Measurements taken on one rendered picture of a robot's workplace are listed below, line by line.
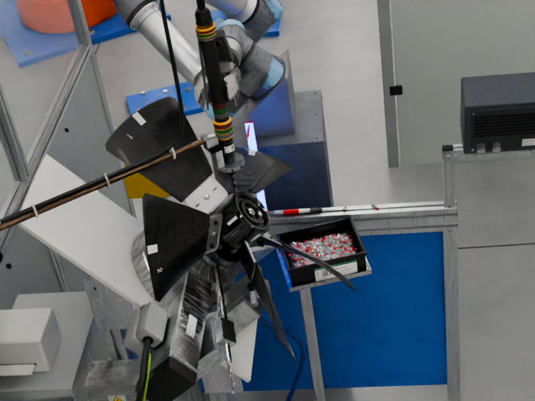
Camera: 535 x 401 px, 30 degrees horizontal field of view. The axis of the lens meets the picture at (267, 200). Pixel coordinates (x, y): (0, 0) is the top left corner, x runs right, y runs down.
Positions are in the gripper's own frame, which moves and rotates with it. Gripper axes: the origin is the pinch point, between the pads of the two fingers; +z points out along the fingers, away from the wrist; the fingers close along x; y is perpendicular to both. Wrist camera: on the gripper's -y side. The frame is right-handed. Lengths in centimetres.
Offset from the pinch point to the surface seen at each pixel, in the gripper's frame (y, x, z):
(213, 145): 12.9, 2.1, 0.4
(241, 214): 25.4, -3.6, 10.8
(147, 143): 12.4, 17.9, -1.4
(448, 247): 78, -53, -37
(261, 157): 34.5, -4.2, -25.2
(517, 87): 26, -71, -37
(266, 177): 33.2, -6.4, -14.2
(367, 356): 123, -26, -39
